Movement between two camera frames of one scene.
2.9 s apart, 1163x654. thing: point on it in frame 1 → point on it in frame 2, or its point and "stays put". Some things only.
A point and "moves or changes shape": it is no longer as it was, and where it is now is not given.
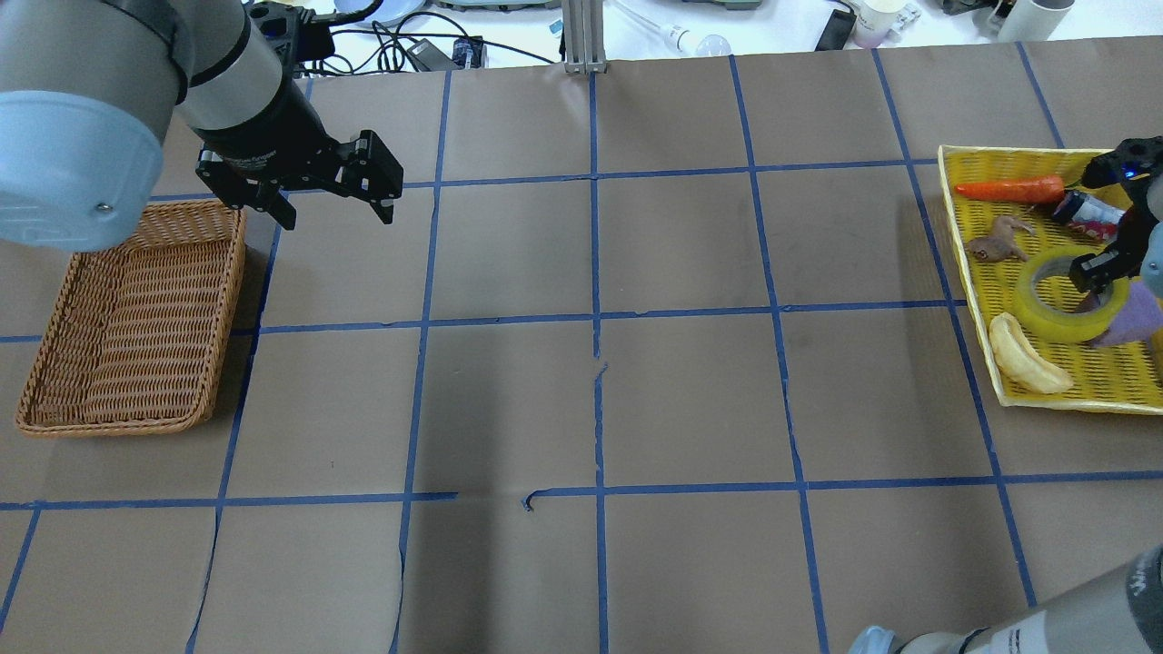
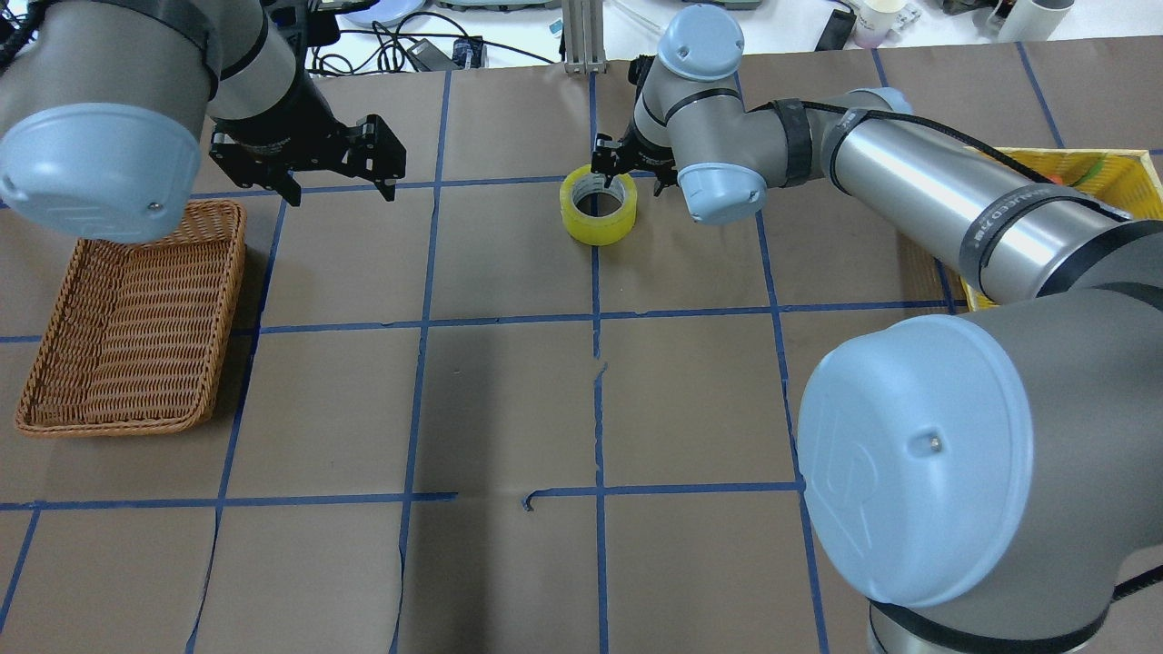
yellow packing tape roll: (1060, 325) moves or changes shape
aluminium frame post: (583, 36) stays put
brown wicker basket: (137, 338) stays put
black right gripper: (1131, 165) → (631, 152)
